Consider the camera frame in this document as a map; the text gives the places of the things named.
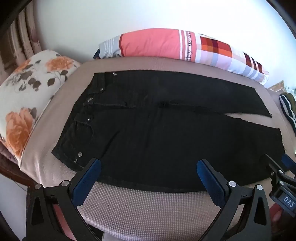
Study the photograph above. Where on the beige bed cover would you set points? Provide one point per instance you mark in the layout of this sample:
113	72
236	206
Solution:
143	210

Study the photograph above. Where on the patterned curtain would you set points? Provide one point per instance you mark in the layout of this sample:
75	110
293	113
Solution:
16	39

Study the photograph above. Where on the black pants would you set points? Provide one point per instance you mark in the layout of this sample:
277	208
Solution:
157	134

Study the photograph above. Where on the floral pillow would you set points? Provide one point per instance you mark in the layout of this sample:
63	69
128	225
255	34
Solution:
25	97

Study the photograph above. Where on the wooden furniture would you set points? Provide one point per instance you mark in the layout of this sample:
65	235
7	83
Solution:
276	86

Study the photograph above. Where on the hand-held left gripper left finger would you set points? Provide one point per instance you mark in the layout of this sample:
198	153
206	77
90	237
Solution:
89	178

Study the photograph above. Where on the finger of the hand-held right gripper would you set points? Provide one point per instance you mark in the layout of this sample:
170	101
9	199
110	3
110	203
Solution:
271	164
289	162

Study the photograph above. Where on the pink checkered pillow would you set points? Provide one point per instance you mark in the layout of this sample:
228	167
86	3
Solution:
150	42

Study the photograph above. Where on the dark striped cloth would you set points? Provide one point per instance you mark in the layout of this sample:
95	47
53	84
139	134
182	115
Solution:
289	106

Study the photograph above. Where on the dark red bed frame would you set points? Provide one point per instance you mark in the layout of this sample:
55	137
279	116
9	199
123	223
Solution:
11	169

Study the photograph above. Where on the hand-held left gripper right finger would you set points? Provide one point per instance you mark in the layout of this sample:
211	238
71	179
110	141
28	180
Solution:
209	179

